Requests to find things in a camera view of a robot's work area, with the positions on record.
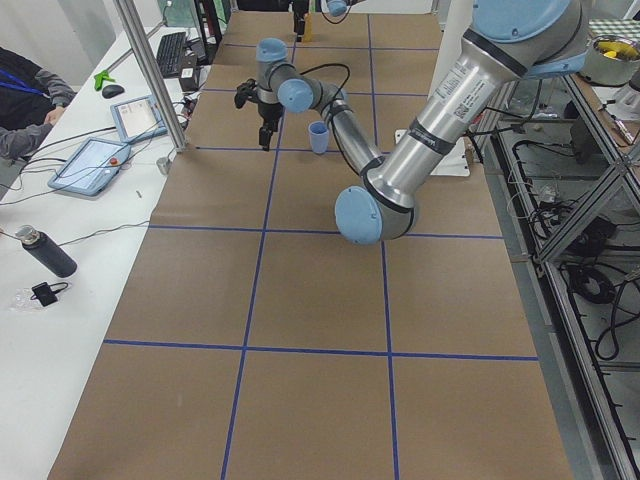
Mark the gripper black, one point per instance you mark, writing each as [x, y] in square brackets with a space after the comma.
[299, 10]
[267, 112]

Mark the blue cup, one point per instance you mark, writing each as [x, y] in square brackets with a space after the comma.
[318, 137]

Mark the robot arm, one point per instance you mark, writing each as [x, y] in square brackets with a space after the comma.
[337, 11]
[504, 42]

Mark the black keyboard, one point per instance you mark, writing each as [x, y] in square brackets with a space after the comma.
[170, 53]

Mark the teach pendant far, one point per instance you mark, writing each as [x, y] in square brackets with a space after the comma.
[138, 119]

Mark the teach pendant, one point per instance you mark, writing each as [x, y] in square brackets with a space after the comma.
[91, 168]
[138, 119]

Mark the black computer mouse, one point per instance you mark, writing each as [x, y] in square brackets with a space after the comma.
[110, 91]

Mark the green plastic object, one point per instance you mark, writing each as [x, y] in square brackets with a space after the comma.
[101, 79]

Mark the teach pendant near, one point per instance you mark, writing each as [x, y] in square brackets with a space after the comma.
[91, 168]

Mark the brown paper table cover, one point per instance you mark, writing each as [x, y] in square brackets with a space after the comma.
[252, 341]

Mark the person in dark jacket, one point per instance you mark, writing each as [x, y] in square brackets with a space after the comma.
[33, 99]

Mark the black water bottle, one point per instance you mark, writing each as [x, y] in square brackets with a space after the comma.
[46, 251]

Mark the small black pouch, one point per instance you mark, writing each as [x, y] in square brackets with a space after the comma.
[47, 294]

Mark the metal bowl with yellow items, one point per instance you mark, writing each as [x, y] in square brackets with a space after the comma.
[611, 60]

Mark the aluminium frame post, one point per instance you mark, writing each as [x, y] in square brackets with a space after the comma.
[142, 51]

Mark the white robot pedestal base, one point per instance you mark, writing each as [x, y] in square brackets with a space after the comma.
[450, 160]

